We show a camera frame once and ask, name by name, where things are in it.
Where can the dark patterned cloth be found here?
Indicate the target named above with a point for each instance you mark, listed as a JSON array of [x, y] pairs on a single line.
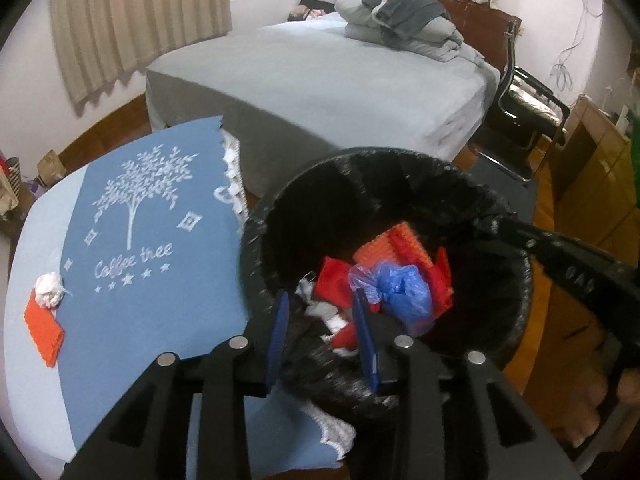
[[307, 10]]

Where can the white cloth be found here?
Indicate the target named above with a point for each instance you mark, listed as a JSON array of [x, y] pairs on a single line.
[[320, 310]]

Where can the red cloth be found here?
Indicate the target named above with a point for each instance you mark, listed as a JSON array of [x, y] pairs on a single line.
[[335, 275]]

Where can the blue plastic bag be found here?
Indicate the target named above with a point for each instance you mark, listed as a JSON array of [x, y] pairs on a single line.
[[400, 295]]

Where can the person's right hand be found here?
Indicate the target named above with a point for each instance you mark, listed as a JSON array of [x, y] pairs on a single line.
[[631, 385]]

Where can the dark grey folded clothes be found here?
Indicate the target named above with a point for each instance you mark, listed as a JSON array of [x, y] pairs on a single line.
[[405, 10]]

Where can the grey pillow stack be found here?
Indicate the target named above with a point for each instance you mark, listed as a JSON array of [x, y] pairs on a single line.
[[435, 40]]

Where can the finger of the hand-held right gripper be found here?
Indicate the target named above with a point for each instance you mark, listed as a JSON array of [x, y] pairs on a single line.
[[515, 234]]

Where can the light blue table cover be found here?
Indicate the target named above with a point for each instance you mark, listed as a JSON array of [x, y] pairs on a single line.
[[30, 385]]

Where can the black trash bin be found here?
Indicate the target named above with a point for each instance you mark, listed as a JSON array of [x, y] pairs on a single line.
[[300, 210]]

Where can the black office chair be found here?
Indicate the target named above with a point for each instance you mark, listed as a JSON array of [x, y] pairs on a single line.
[[530, 110]]

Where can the grey bed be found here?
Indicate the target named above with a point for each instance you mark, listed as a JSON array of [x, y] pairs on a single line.
[[325, 85]]

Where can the white crumpled paper ball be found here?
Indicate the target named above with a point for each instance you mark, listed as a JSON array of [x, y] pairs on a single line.
[[50, 290]]

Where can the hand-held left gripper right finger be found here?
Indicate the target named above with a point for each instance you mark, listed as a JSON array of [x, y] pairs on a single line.
[[365, 345]]

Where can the brown paper bag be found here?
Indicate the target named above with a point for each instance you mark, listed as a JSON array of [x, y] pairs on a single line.
[[52, 167]]

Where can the blue tree print tablecloth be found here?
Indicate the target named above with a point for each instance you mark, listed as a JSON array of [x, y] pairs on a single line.
[[150, 310]]

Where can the purple white bag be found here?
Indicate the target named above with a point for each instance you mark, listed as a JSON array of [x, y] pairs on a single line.
[[35, 186]]

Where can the person's bare foot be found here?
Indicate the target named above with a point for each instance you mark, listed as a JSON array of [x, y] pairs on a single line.
[[580, 400]]

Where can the wooden cabinet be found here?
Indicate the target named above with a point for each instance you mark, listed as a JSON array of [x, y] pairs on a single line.
[[595, 185]]

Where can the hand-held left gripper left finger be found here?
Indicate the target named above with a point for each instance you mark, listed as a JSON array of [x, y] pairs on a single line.
[[277, 340]]

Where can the small orange foam net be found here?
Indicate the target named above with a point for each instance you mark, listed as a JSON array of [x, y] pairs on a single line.
[[45, 330]]

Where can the large orange foam net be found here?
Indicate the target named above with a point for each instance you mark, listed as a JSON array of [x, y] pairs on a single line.
[[395, 245]]

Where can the dark wooden headboard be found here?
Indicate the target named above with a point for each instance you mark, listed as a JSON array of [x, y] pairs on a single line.
[[485, 25]]

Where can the beige printed tote bag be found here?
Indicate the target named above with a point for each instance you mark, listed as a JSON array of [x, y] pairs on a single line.
[[7, 195]]

